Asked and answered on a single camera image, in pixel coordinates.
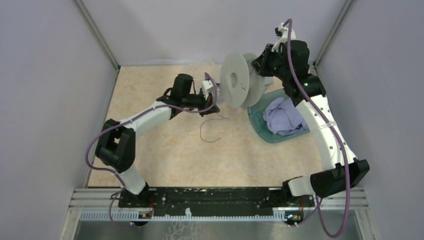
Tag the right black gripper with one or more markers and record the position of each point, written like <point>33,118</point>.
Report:
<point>260,63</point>

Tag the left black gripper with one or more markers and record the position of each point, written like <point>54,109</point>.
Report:
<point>208,104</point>

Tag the white perforated cable spool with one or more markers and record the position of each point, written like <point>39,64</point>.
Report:
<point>240,84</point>

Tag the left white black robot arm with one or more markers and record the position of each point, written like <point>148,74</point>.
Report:
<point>116,144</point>

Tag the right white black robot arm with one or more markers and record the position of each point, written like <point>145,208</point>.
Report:
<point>342,170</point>

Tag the teal plastic basin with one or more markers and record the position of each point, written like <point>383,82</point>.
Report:
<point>255,115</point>

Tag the lavender cloth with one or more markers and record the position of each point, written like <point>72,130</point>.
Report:
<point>282,118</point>

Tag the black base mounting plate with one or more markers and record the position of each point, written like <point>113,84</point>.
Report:
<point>212,201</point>

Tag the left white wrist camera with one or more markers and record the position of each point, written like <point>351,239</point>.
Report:
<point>207,88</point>

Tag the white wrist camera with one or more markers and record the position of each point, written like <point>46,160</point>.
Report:
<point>207,88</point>
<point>282,32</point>

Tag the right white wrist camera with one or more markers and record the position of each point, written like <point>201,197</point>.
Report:
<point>282,32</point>

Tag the aluminium frame rail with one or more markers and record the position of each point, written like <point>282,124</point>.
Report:
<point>101,198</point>

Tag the white slotted cable duct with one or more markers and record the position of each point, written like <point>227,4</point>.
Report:
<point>137,216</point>

